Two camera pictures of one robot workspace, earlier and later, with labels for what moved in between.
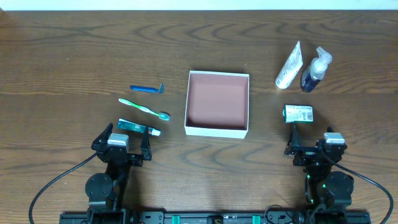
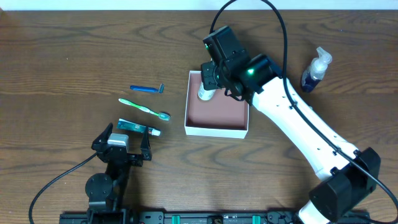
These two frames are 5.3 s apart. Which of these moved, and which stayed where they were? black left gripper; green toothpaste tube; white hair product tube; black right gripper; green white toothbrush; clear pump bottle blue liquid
Moved: white hair product tube; black right gripper
Stayed: black left gripper; clear pump bottle blue liquid; green white toothbrush; green toothpaste tube
